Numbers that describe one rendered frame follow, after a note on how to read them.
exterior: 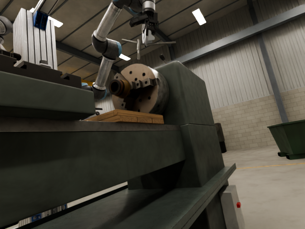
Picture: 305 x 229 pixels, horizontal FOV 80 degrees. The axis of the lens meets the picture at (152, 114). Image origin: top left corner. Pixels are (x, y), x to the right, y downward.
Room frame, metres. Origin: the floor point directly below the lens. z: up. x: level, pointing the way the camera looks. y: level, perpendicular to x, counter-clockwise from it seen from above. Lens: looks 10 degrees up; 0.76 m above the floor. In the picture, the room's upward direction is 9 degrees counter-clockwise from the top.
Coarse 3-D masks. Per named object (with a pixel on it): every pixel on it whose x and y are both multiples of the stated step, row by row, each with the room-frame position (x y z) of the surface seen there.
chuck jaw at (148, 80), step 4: (140, 80) 0.87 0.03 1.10; (144, 80) 0.86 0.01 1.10; (148, 80) 0.85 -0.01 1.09; (152, 80) 0.88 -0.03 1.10; (156, 80) 0.88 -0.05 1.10; (132, 84) 0.85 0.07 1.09; (136, 84) 0.87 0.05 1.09; (140, 84) 0.86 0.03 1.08; (144, 84) 0.86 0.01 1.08; (148, 84) 0.85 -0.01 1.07; (152, 84) 0.87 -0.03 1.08; (156, 84) 0.88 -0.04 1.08; (132, 88) 0.85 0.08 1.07; (136, 88) 0.87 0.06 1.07; (140, 88) 0.87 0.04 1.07; (144, 88) 0.88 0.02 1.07; (148, 88) 0.89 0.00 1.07; (136, 92) 0.92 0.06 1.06
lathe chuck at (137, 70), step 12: (120, 72) 0.99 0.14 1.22; (132, 72) 0.94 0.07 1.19; (144, 72) 0.90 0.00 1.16; (156, 72) 0.92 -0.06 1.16; (132, 96) 1.02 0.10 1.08; (144, 96) 0.92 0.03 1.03; (156, 96) 0.88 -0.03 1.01; (120, 108) 1.00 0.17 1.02; (132, 108) 0.96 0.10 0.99; (144, 108) 0.92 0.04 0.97; (156, 108) 0.93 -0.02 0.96
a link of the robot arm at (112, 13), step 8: (112, 0) 0.95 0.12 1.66; (120, 0) 0.92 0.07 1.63; (128, 0) 0.94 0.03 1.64; (112, 8) 0.97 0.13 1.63; (120, 8) 0.97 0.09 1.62; (104, 16) 1.03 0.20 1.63; (112, 16) 1.01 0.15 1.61; (104, 24) 1.06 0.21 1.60; (112, 24) 1.07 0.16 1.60; (96, 32) 1.12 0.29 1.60; (104, 32) 1.11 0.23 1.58; (96, 40) 1.15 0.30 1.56; (104, 40) 1.17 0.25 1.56; (96, 48) 1.21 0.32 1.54; (104, 48) 1.22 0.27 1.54
